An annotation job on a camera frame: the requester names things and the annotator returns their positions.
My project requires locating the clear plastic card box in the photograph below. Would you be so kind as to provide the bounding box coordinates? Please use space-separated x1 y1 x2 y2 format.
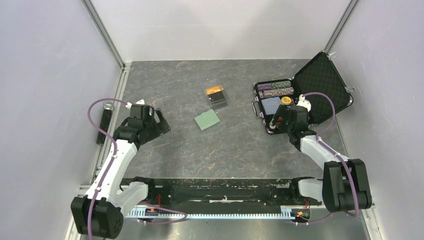
201 79 229 110

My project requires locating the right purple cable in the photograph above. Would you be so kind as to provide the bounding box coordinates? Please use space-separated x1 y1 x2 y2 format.
291 92 361 227

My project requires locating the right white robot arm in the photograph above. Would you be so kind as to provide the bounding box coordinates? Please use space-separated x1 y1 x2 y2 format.
269 104 373 214

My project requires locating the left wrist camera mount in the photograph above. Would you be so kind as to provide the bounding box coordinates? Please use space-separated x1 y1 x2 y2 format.
125 99 145 109

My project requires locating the black tool silver knob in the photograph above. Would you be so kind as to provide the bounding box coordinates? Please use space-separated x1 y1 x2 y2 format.
96 101 114 146

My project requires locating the black poker chip case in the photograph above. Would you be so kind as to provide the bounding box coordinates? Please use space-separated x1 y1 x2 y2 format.
253 50 354 135

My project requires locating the yellow dealer chip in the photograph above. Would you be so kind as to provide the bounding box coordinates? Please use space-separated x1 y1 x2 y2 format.
281 96 293 106

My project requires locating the white slotted cable duct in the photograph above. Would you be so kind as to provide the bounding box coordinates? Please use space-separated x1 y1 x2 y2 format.
125 206 307 221

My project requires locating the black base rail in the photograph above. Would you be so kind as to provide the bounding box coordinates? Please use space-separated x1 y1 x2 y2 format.
118 177 323 207

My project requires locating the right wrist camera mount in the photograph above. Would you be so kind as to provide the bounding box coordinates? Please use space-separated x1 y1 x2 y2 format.
296 94 312 112

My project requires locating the blue playing card deck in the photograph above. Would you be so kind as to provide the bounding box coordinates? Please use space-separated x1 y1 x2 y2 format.
261 96 282 115

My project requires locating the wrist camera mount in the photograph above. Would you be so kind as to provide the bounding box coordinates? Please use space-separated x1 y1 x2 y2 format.
296 94 312 112
125 99 145 109

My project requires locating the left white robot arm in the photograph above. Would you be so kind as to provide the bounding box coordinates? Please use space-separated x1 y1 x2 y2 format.
70 104 171 239

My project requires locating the orange credit card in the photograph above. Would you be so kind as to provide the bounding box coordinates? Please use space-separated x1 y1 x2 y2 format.
205 85 223 95

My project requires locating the green leather card holder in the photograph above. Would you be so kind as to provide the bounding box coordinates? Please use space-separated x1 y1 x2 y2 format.
194 109 220 131

